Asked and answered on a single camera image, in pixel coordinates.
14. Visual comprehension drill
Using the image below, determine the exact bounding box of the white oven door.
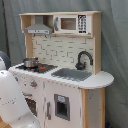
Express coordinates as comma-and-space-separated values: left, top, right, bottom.
19, 90, 43, 120

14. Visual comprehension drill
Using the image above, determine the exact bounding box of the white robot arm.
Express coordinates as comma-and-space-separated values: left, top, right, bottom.
0, 51, 41, 128

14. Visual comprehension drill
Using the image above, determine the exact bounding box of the wooden toy kitchen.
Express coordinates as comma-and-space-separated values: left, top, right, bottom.
10, 11, 114, 128

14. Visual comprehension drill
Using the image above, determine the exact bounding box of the grey toy sink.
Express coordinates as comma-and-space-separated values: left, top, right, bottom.
52, 68, 92, 81

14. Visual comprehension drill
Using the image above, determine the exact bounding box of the black toy faucet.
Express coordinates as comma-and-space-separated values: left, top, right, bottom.
75, 51, 93, 70

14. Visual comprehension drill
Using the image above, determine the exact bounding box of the black toy stovetop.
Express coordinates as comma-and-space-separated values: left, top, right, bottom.
18, 63, 55, 73

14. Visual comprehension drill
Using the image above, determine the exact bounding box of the silver toy pot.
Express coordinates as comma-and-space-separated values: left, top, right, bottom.
23, 57, 39, 68

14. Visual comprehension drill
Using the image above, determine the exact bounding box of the right red stove knob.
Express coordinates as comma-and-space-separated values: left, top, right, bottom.
30, 81, 37, 88

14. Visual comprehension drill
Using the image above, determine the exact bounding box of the grey ice dispenser panel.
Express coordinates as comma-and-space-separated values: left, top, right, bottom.
54, 94, 70, 120

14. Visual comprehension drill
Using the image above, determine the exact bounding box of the toy microwave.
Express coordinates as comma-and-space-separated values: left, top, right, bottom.
54, 15, 91, 34

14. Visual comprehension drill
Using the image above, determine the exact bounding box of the grey range hood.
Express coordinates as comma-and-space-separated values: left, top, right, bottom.
24, 15, 54, 35

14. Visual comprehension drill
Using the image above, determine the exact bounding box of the grey cupboard door handle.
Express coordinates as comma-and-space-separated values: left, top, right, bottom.
47, 102, 51, 120

